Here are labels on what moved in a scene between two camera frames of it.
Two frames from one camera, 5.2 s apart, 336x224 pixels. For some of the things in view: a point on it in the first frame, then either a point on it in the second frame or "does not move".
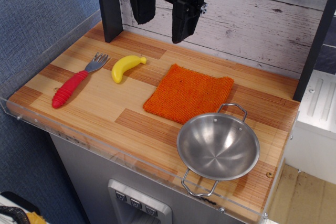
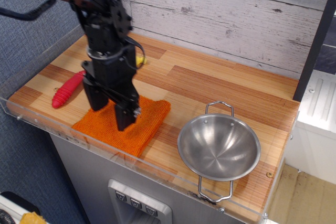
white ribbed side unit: (311, 149) does not move
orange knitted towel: (179, 93) → (136, 138)
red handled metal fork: (63, 93) does not move
